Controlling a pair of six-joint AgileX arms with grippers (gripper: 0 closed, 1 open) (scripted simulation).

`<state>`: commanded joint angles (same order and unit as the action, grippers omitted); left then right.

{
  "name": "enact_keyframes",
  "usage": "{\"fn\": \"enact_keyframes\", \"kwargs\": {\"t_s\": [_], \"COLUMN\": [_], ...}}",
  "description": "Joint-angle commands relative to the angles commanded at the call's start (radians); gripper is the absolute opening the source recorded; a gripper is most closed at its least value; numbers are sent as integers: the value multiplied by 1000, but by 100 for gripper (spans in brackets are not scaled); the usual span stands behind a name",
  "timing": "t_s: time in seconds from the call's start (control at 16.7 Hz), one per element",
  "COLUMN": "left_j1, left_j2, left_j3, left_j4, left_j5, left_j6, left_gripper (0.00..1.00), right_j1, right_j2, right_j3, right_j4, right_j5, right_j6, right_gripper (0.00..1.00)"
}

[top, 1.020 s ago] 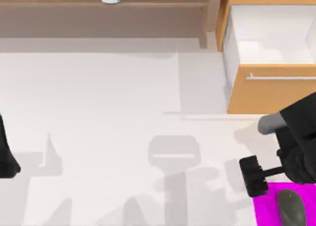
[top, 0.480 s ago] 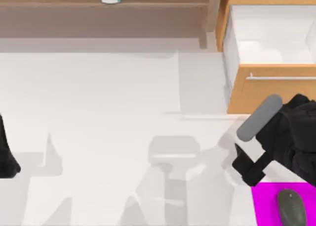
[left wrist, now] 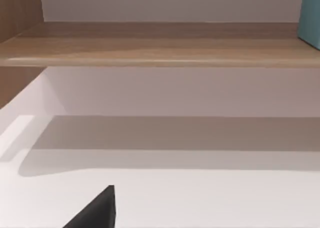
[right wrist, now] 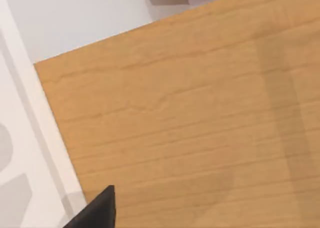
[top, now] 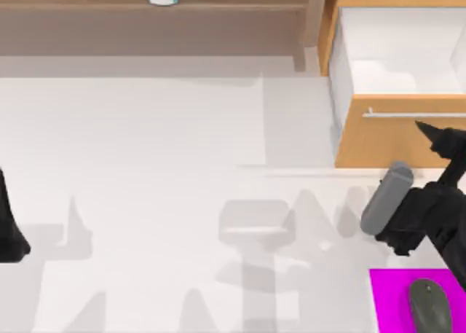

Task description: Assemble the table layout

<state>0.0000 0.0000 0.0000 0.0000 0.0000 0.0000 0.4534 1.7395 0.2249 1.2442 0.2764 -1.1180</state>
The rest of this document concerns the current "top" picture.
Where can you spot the pale grey rounded box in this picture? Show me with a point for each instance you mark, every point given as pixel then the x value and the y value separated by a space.
pixel 386 198

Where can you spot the pale wooden drawer front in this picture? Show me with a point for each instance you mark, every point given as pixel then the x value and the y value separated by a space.
pixel 382 143

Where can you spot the magenta mouse mat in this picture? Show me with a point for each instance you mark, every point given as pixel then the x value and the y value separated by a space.
pixel 389 300

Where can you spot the grey computer mouse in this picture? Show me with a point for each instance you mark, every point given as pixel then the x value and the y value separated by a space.
pixel 429 307

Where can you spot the pulled-out drawer white inside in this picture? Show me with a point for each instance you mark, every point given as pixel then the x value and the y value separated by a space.
pixel 397 49

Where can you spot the wooden open shelf unit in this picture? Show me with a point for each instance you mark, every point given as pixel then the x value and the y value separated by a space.
pixel 153 30

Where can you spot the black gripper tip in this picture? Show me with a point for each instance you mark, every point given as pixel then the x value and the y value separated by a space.
pixel 9 234

